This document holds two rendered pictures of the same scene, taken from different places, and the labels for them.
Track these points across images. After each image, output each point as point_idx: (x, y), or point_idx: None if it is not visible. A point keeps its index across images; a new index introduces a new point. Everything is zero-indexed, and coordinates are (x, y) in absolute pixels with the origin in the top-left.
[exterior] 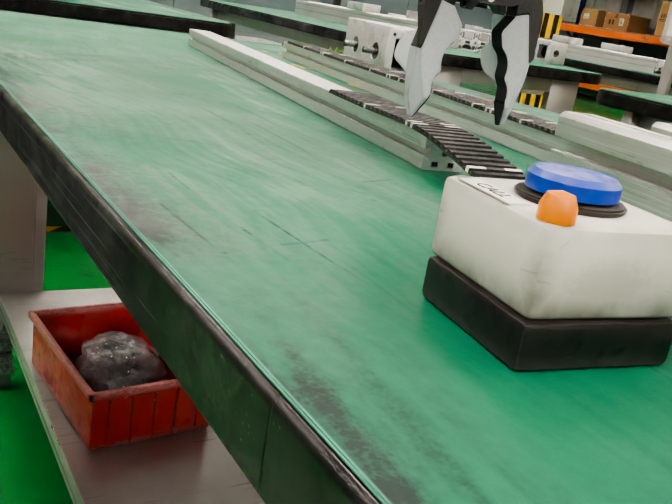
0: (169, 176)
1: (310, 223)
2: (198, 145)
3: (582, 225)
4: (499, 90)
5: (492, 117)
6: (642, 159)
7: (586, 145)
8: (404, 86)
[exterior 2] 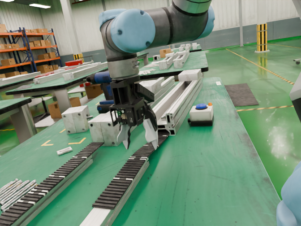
0: (235, 153)
1: (214, 139)
2: (217, 174)
3: (208, 105)
4: (128, 139)
5: (46, 194)
6: (178, 109)
7: (175, 114)
8: (156, 142)
